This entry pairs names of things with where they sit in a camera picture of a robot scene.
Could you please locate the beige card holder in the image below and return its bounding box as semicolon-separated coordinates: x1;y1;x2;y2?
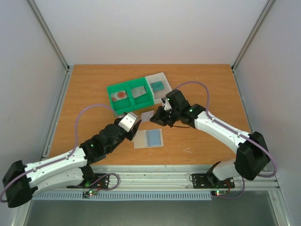
132;129;164;149

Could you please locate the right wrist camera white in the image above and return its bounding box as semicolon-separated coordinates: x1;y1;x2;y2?
161;97;172;111

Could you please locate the green bin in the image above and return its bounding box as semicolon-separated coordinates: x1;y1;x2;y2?
107;82;134;114
126;77;154;110

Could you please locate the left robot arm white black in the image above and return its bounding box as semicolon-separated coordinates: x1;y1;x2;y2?
0;117;141;208

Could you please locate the grey slotted cable duct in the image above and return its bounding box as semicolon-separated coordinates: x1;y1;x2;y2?
33;191;212;201

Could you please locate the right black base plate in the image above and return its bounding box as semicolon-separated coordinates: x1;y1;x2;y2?
189;173;235;189

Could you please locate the middle green bin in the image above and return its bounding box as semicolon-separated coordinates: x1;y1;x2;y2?
126;77;154;110

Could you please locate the left aluminium corner post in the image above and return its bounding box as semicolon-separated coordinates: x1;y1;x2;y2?
25;0;71;72

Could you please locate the right aluminium corner post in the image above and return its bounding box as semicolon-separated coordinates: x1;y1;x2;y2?
231;0;276;71

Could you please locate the left controller board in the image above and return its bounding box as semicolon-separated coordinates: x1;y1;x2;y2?
82;190;98;198

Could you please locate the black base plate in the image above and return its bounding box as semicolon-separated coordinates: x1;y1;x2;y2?
189;173;235;189
67;173;110;189

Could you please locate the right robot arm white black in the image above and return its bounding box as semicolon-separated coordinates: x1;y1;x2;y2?
150;89;270;187

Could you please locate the aluminium corner post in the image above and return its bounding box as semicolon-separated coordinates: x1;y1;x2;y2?
231;0;276;71
25;0;71;72

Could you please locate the card with red circle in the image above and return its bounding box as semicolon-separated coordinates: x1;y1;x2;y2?
110;90;127;102

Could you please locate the controller board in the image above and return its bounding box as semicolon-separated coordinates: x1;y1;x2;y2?
82;190;98;198
211;190;228;196

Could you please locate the white card magnetic stripe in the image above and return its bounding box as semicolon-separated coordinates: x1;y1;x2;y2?
131;87;147;98
141;110;154;122

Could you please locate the left green bin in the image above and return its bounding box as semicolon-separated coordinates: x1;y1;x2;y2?
107;82;134;114

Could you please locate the aluminium rail frame front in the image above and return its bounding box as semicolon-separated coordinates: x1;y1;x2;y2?
21;164;280;191

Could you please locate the right controller board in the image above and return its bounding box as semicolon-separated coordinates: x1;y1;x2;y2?
211;190;228;196

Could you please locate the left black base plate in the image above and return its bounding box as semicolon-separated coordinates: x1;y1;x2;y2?
67;173;110;189

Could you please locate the grey card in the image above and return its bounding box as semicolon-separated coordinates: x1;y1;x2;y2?
138;86;146;94

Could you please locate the white bin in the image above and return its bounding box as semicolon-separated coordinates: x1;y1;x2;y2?
145;72;172;105

